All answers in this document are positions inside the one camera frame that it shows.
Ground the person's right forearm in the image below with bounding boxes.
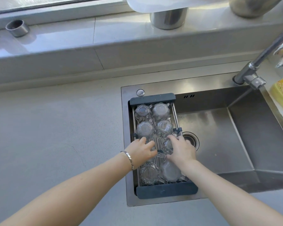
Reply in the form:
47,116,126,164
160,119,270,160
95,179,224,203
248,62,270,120
179,159,283,226

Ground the metal window frame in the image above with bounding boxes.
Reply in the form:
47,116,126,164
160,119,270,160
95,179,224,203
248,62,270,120
0,0,132,16

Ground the chrome kitchen faucet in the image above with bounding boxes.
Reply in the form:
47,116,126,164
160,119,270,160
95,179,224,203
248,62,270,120
233,27,283,90

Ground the round sink drain strainer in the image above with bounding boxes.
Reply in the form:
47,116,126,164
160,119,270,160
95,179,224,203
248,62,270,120
182,132,200,151

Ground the silver chain bracelet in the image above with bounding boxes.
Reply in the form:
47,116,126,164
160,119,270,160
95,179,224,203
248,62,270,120
120,151,134,171

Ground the group of upturned clear glasses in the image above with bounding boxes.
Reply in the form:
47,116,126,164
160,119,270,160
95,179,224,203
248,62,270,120
134,102,189,186

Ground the clear glass cup with handle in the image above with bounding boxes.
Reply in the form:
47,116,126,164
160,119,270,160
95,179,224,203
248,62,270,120
157,139,174,158

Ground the dark grey sink drying rack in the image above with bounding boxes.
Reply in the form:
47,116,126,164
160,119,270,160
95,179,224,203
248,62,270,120
129,93,199,199

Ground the stainless steel pot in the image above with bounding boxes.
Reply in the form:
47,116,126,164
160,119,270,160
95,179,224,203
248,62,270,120
150,7,189,30

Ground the person's left forearm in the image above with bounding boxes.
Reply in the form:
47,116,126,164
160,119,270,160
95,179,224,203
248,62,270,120
0,152,134,226

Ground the stainless steel sink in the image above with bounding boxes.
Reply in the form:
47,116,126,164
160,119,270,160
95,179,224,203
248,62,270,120
121,72,283,207

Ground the person's right hand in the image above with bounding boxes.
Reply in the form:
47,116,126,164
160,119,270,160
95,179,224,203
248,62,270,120
166,135,198,167

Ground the white plastic sheet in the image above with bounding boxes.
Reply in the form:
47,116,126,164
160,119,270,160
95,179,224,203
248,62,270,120
123,0,230,13

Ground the large stainless steel bowl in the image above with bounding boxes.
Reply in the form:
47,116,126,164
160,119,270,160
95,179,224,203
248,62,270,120
228,0,283,18

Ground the small steel cup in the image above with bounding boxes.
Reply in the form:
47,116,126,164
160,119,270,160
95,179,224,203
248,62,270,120
5,20,30,38

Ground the person's left hand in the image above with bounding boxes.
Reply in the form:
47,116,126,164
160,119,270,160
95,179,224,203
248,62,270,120
125,137,157,171

